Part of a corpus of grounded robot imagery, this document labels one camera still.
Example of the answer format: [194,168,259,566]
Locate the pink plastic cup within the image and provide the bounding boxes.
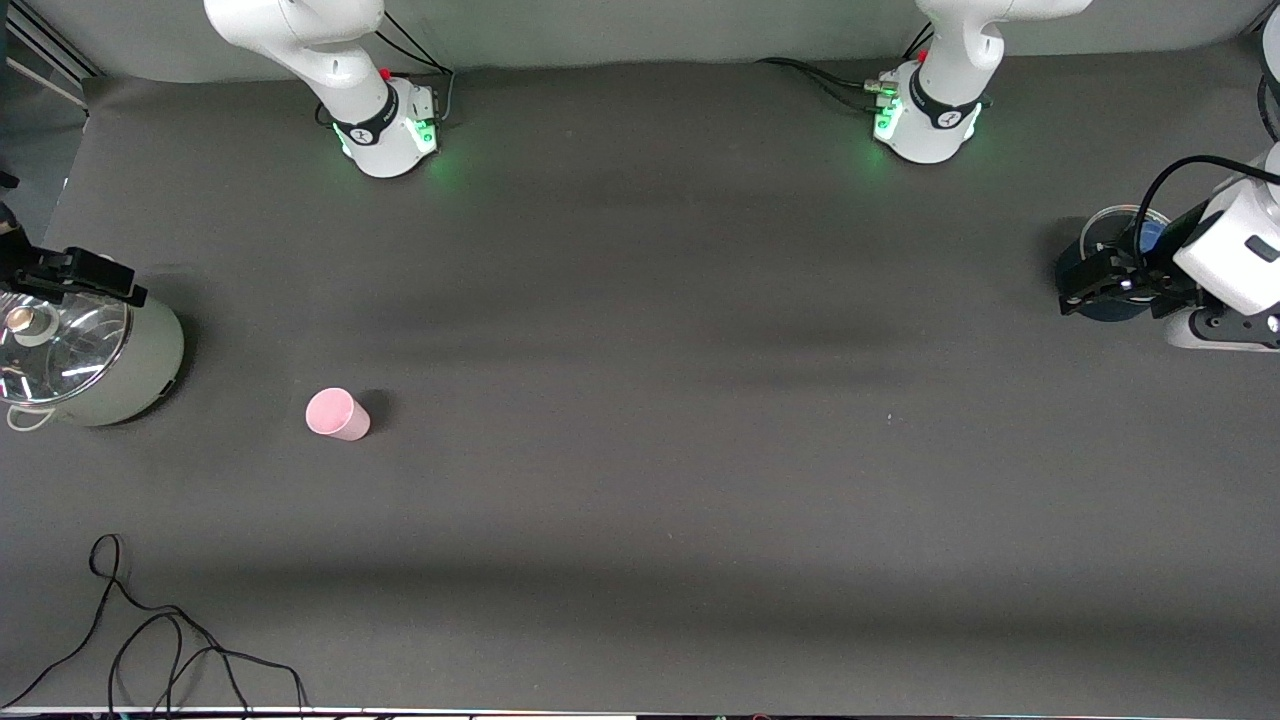
[304,387,373,443]

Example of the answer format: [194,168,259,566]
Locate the dark blue saucepan glass lid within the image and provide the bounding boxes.
[1054,205,1177,324]

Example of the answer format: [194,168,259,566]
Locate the glass lid with blue knob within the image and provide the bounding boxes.
[1084,205,1172,256]

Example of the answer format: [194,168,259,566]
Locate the glass lid with beige knob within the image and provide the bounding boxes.
[0,288,133,407]

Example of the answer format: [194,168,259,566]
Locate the sage green cooking pot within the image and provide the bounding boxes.
[0,285,187,433]

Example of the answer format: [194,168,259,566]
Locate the metal frame rail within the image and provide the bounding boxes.
[0,0,103,113]

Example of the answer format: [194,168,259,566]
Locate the thin black loose cable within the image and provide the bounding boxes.
[0,533,309,714]

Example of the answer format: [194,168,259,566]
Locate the black left arm base cables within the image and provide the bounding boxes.
[755,20,937,117]

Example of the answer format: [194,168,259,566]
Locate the black arm base cables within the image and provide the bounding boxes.
[755,20,937,117]
[315,10,457,129]

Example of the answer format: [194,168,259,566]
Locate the black right arm base cables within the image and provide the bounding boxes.
[315,10,457,129]

